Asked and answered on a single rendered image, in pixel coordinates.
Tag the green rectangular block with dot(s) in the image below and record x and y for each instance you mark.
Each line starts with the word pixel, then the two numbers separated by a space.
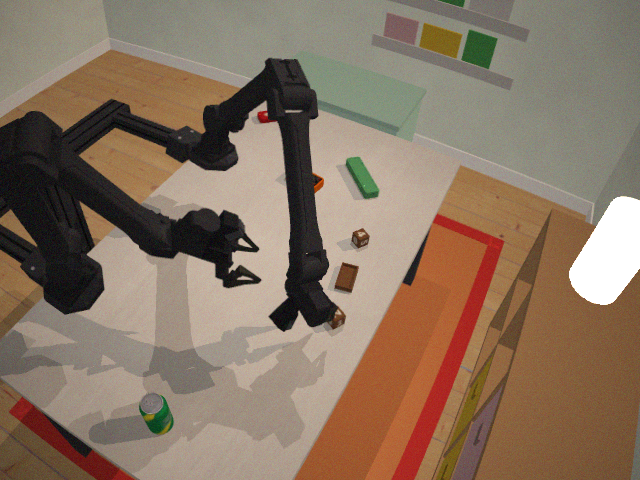
pixel 362 177

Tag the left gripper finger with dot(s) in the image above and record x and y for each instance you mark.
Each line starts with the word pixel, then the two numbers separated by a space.
pixel 332 310

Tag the green soda can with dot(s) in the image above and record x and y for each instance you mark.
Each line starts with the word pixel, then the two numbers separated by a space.
pixel 156 413

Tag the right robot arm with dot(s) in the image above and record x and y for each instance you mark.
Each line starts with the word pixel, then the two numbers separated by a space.
pixel 62 251

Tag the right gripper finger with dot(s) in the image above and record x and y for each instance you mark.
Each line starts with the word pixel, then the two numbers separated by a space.
pixel 242 271
pixel 254 248

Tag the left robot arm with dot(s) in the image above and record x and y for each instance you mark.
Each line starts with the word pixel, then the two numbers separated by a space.
pixel 292 92

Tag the brown wooden tray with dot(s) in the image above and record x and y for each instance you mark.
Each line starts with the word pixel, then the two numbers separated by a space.
pixel 346 277

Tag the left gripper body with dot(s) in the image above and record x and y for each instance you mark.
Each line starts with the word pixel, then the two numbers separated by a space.
pixel 329 301

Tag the brown wooden number cube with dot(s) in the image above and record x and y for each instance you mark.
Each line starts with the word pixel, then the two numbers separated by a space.
pixel 360 238
pixel 338 320

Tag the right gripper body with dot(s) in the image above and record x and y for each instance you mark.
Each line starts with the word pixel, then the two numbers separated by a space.
pixel 222 269

